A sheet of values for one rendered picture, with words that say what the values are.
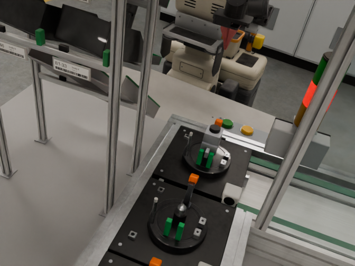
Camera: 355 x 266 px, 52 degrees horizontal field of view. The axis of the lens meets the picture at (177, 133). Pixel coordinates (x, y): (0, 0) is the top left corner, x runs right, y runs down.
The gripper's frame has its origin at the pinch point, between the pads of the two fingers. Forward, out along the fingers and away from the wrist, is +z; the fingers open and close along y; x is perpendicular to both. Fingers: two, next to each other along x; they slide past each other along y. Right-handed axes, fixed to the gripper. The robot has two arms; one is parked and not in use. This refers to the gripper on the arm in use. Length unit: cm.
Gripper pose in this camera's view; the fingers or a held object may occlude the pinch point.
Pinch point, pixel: (225, 46)
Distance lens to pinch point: 108.3
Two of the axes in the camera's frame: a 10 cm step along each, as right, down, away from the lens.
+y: 9.3, 3.2, -1.8
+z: -1.5, 7.9, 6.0
